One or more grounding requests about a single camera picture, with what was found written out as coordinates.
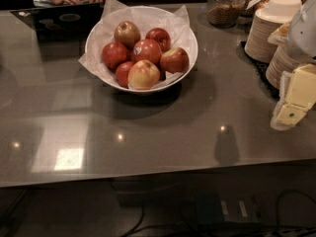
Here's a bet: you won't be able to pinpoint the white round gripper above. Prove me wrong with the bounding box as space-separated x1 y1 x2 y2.
268 0 316 130

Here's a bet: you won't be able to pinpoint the white paper bowl stack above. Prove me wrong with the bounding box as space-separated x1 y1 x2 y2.
261 0 302 23

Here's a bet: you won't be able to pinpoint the dark red apple back right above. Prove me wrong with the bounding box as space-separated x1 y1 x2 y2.
146 28 171 52

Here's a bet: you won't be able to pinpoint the red apple with sticker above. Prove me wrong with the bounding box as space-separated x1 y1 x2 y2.
131 39 162 64

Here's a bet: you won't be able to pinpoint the yellow red apple front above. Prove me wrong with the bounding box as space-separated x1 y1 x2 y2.
127 60 160 90

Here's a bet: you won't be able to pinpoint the greenish red apple back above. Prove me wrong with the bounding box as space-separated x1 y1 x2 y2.
114 21 141 49

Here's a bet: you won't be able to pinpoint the small red apple front left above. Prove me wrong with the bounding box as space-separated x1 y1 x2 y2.
116 61 134 88

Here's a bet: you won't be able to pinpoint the front paper plate stack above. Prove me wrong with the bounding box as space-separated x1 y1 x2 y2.
266 44 299 89

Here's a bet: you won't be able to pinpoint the paper plate stack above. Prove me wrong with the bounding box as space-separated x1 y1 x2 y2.
244 8 289 63
266 44 299 89

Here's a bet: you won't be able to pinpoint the black rubber mat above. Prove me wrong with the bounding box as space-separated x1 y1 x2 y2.
240 40 279 101

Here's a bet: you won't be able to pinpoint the back paper plate stack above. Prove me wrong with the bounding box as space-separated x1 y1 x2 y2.
244 8 289 63

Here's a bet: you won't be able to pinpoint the glass jar with cereal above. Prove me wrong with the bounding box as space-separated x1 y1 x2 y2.
207 0 246 28

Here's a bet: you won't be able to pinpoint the white paper liner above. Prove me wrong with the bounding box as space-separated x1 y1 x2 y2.
78 0 196 91

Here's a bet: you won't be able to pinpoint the black power box under table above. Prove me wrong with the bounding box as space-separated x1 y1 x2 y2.
195 193 262 227

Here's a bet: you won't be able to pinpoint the black laptop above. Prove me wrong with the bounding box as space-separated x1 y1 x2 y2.
11 2 105 42

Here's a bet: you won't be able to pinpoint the black cable loop right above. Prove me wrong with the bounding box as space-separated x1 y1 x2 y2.
275 189 316 229

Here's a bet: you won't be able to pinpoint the black cable under table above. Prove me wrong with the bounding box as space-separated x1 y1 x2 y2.
108 180 316 237

